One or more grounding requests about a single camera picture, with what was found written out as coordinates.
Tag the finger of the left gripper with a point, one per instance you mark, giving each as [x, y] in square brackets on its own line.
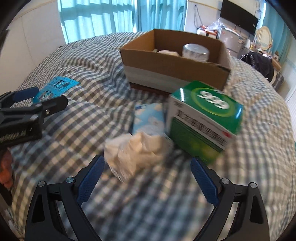
[13, 97]
[48, 105]

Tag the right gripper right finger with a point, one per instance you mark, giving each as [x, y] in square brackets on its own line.
[250, 221]

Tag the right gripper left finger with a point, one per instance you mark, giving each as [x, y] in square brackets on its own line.
[43, 219]

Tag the blue pill blister pack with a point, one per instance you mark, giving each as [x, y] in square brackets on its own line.
[54, 88]

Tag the white lace sock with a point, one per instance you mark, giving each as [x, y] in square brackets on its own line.
[127, 154]

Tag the green 999 medicine box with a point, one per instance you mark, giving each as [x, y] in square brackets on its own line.
[202, 120]

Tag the blue tissue pack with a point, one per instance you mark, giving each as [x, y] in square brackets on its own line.
[149, 118]

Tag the clear cotton swab jar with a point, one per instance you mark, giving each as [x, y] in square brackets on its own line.
[195, 52]

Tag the person's left hand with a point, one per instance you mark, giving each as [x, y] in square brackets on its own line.
[6, 174]

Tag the checkered bed cover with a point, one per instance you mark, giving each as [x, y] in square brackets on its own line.
[163, 202]

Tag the blue curtain left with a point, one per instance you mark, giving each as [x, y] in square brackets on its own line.
[87, 19]

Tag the blue curtain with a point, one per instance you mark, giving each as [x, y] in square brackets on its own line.
[87, 19]
[280, 33]
[167, 15]

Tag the brown cardboard box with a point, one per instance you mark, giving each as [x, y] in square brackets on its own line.
[168, 73]

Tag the black jacket on chair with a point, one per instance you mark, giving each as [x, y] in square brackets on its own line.
[260, 63]

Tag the blue curtain middle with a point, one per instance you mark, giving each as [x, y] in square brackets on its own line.
[167, 15]

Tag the silver mini fridge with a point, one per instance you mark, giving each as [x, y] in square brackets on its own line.
[232, 41]

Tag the oval vanity mirror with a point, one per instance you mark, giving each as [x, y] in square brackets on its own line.
[263, 39]

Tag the blue curtain right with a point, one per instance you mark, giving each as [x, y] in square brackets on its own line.
[280, 33]

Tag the black wall television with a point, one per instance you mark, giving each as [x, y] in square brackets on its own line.
[239, 16]

